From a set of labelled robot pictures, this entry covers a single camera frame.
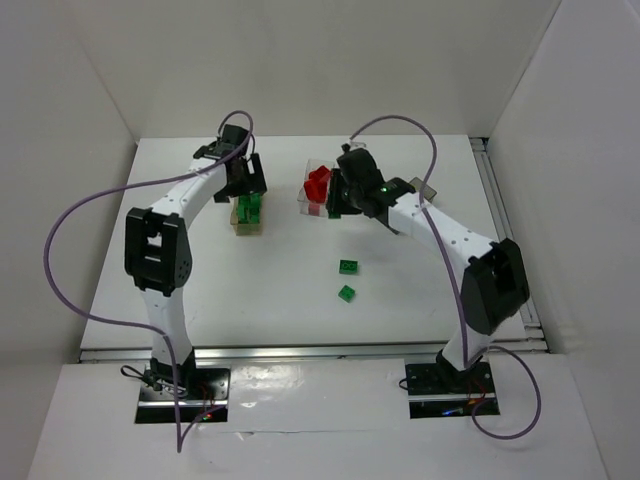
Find dark smoked plastic container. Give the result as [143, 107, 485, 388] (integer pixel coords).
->
[409, 177, 437, 203]

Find aluminium front rail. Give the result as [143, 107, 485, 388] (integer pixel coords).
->
[79, 341, 451, 364]

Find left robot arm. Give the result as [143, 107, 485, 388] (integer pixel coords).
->
[124, 125, 266, 389]

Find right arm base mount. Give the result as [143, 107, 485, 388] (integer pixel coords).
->
[398, 361, 500, 419]

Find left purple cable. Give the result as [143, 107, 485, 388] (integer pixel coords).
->
[42, 110, 257, 454]

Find green lego with holes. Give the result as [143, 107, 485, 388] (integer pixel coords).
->
[248, 194, 262, 215]
[339, 259, 359, 275]

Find red small lego brick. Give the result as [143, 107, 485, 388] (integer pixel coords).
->
[308, 203, 323, 216]

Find aluminium rail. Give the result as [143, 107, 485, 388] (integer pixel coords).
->
[79, 341, 451, 364]
[469, 137, 549, 353]

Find aluminium right rail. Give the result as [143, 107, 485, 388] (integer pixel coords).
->
[469, 137, 549, 353]

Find wooden box container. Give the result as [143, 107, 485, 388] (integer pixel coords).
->
[230, 193, 263, 236]

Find clear plastic container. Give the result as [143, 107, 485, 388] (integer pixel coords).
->
[297, 159, 335, 217]

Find green lego with holes bottom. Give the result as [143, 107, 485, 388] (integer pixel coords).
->
[248, 194, 262, 215]

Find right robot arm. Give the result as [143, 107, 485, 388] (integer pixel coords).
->
[326, 144, 530, 379]

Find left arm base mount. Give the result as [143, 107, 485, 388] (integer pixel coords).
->
[120, 365, 231, 424]

